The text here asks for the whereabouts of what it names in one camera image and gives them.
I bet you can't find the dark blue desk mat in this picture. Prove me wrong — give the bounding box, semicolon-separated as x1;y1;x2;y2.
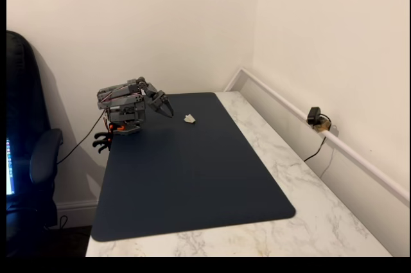
91;92;297;242

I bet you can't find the black office chair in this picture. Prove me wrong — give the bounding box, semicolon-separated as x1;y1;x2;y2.
6;30;64;258

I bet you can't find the white baseboard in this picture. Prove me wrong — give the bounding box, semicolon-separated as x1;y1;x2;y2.
56;198;99;229

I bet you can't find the black webcam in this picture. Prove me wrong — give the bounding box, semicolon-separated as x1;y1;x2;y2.
307;106;322;126

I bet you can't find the laptop screen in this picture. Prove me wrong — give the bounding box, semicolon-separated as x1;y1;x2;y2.
6;137;16;196

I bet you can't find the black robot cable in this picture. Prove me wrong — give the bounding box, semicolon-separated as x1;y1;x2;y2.
56;110;107;164

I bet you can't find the black floor cable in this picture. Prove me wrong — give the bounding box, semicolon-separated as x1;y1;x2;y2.
48;215;69;231

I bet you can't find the tan webcam mount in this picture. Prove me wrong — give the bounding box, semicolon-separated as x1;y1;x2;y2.
313;120;332;133

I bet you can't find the black webcam cable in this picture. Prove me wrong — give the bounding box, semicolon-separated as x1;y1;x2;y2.
303;114;332;163

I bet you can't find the white wall rail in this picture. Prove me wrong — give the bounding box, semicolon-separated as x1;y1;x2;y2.
223;66;410;203

